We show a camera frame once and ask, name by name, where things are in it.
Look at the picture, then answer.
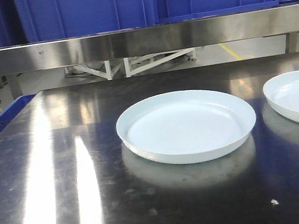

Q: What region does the steel shelf leg right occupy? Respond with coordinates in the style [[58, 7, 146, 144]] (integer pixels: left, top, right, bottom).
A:
[[285, 32, 298, 54]]

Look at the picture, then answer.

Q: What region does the white metal frame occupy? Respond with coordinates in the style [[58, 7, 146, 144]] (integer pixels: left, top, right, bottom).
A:
[[64, 47, 197, 80]]

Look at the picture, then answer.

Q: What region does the stainless steel shelf rail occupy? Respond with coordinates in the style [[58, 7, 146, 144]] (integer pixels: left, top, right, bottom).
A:
[[0, 2, 299, 76]]

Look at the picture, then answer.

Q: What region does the blue crate upper middle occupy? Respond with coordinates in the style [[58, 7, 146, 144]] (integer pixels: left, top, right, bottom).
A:
[[13, 0, 158, 43]]

